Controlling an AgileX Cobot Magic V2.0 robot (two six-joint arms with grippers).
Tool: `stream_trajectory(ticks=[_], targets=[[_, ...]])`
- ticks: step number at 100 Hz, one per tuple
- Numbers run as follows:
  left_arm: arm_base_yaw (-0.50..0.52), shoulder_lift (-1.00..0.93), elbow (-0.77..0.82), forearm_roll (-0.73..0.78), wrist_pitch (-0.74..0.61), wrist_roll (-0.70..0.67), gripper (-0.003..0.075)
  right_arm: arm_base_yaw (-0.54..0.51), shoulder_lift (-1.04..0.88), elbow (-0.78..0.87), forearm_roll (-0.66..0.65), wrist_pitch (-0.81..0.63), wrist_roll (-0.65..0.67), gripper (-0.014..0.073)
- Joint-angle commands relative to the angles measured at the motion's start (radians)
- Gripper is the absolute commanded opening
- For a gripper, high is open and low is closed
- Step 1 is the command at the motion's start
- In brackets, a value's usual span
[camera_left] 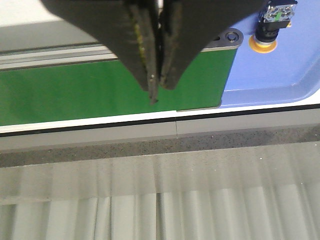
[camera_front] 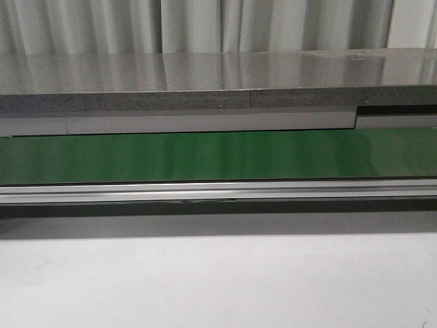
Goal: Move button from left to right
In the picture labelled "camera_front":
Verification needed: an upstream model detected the green conveyor belt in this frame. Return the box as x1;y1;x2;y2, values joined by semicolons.
1;128;436;185

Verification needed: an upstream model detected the aluminium conveyor frame rail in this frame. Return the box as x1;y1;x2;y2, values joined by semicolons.
1;178;436;205

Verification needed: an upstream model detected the grey stone counter slab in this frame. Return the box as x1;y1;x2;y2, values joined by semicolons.
0;48;437;137

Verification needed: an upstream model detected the white pleated curtain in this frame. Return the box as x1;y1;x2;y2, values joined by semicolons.
1;1;436;55

